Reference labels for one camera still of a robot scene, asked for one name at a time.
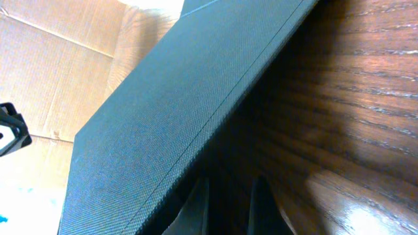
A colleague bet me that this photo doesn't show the black gift box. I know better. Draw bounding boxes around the black gift box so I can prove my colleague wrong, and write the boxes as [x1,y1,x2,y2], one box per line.
[59,0,316,234]

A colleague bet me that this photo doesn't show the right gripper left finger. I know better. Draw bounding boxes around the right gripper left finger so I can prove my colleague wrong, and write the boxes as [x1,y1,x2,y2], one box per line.
[162,178,210,235]

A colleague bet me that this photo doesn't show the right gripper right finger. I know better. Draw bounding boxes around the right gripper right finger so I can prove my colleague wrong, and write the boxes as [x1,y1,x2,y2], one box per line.
[248,177,293,235]

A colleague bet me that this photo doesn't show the brown cardboard box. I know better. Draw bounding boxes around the brown cardboard box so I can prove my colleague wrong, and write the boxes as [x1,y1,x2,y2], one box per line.
[1,0,183,189]

